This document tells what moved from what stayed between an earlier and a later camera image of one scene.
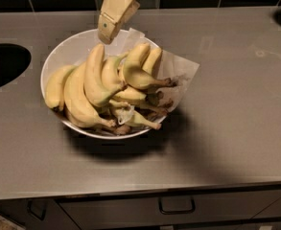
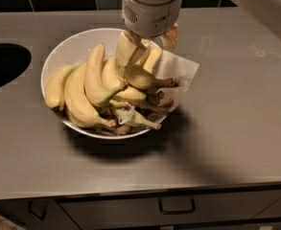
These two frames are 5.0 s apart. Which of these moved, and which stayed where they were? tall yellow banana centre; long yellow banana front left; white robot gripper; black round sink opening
Moved: white robot gripper
Stayed: tall yellow banana centre; black round sink opening; long yellow banana front left
